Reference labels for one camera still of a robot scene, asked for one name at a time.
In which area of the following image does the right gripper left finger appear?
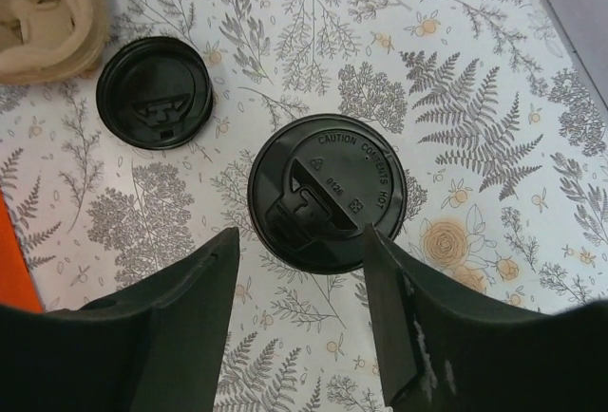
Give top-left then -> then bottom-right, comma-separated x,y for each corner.
1,228 -> 238,411

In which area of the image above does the floral tablecloth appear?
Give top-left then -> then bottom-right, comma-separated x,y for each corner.
1,0 -> 607,411

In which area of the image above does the black plastic cup lid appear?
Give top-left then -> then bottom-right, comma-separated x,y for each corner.
247,114 -> 408,275

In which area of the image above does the orange paper bag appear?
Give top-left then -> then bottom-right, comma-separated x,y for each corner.
0,197 -> 43,313

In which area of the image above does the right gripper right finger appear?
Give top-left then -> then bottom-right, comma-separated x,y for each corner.
363,227 -> 607,411

